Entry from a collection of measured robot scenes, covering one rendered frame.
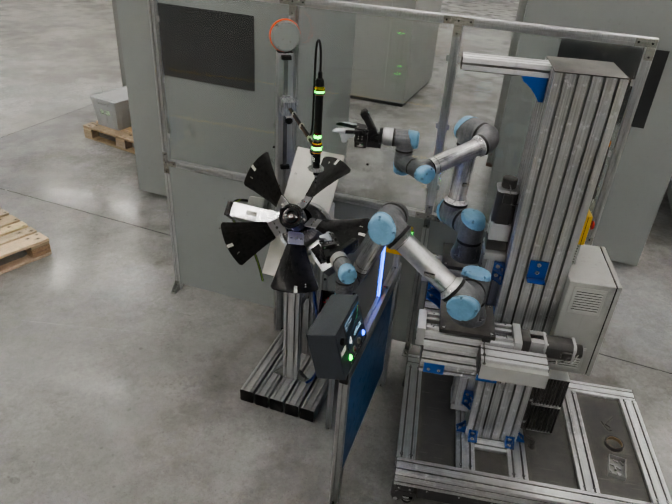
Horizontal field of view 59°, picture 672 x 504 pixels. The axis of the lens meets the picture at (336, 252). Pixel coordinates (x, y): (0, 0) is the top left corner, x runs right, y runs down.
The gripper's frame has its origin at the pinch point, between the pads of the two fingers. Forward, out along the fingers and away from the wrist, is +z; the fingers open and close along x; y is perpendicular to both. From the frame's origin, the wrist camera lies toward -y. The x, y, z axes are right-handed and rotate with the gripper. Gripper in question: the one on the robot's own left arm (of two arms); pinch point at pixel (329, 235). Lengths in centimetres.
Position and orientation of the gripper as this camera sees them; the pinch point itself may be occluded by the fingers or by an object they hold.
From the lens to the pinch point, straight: 268.8
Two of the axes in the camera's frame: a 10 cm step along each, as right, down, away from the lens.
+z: -3.0, -5.0, 8.1
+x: 0.6, 8.4, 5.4
